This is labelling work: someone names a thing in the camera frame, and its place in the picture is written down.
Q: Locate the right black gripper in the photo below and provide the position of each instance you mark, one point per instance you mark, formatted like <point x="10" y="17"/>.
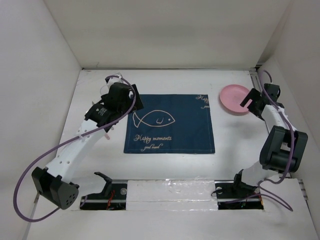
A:
<point x="253" y="94"/>

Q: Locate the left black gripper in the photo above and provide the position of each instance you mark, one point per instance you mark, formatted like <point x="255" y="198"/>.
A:
<point x="138" y="105"/>

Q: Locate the pink plastic plate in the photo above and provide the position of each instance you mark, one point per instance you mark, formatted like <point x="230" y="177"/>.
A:
<point x="231" y="96"/>

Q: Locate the navy fish placemat cloth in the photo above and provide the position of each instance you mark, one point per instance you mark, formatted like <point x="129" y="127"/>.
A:
<point x="171" y="124"/>

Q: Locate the clear drinking glass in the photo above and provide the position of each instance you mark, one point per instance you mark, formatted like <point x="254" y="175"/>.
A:
<point x="104" y="90"/>

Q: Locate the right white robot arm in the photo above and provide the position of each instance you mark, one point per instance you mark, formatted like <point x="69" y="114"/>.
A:
<point x="284" y="147"/>

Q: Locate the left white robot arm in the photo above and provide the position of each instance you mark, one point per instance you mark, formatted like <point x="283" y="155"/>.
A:
<point x="54" y="182"/>

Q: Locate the aluminium rail right wall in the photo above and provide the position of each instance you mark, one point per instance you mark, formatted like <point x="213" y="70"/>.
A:
<point x="254" y="75"/>

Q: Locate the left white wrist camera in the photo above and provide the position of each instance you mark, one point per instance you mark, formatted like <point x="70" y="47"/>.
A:
<point x="114" y="78"/>

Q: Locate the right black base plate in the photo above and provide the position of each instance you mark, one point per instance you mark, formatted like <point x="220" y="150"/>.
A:
<point x="230" y="198"/>

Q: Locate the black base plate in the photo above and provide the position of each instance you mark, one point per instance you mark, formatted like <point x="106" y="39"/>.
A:
<point x="230" y="198"/>
<point x="114" y="200"/>

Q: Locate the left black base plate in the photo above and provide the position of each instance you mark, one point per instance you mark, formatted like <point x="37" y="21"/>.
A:
<point x="114" y="200"/>

